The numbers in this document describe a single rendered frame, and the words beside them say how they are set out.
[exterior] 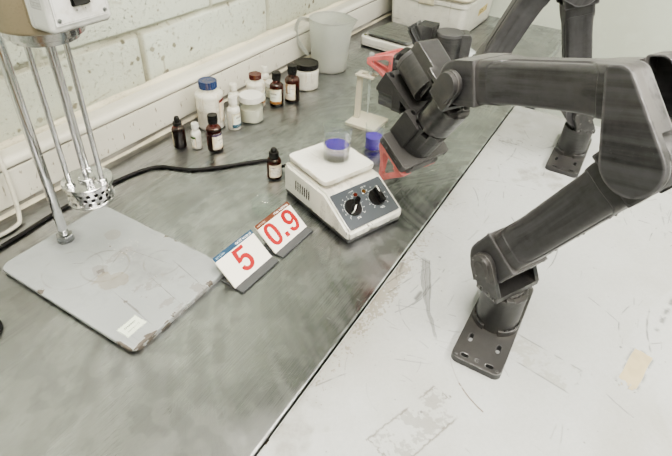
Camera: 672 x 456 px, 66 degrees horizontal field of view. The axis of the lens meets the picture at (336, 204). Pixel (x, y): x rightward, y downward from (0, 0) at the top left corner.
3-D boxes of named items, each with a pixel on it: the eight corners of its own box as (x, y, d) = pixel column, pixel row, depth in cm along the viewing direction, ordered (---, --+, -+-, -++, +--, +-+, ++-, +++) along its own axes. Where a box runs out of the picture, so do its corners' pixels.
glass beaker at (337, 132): (332, 150, 100) (334, 112, 95) (355, 159, 98) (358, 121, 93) (313, 162, 96) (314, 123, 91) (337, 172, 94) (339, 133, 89)
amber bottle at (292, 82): (292, 95, 139) (292, 60, 133) (302, 100, 137) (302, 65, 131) (281, 99, 136) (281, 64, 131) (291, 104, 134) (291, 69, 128)
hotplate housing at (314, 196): (401, 220, 97) (406, 185, 92) (347, 246, 90) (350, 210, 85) (329, 167, 110) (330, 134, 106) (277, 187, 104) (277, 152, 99)
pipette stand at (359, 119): (388, 121, 129) (393, 72, 122) (373, 133, 124) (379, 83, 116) (360, 112, 132) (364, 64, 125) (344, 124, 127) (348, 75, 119)
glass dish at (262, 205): (286, 210, 97) (286, 201, 96) (265, 223, 94) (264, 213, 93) (267, 198, 100) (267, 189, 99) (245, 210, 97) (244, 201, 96)
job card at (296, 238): (313, 231, 93) (313, 213, 90) (282, 258, 87) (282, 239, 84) (286, 218, 95) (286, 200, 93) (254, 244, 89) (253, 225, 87)
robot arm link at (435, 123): (404, 107, 77) (427, 77, 71) (432, 101, 80) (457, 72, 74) (425, 145, 75) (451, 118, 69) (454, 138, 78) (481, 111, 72)
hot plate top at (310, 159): (375, 167, 96) (376, 163, 96) (325, 187, 90) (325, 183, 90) (336, 140, 104) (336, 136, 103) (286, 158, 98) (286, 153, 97)
